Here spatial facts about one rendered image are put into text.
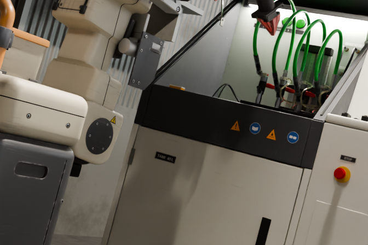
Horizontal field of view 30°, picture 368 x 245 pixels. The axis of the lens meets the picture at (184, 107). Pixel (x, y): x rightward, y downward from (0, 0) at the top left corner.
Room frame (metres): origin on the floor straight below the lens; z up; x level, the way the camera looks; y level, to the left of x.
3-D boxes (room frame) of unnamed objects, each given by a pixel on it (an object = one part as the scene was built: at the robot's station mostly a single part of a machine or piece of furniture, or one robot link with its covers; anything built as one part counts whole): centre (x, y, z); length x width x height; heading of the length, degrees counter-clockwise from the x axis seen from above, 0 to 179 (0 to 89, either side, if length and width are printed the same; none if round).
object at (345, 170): (2.13, -0.53, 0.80); 0.05 x 0.04 x 0.05; 61
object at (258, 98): (2.58, -0.26, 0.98); 0.05 x 0.03 x 0.21; 151
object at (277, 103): (2.54, -0.33, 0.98); 0.05 x 0.03 x 0.21; 151
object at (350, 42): (2.70, -0.60, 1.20); 0.13 x 0.03 x 0.31; 61
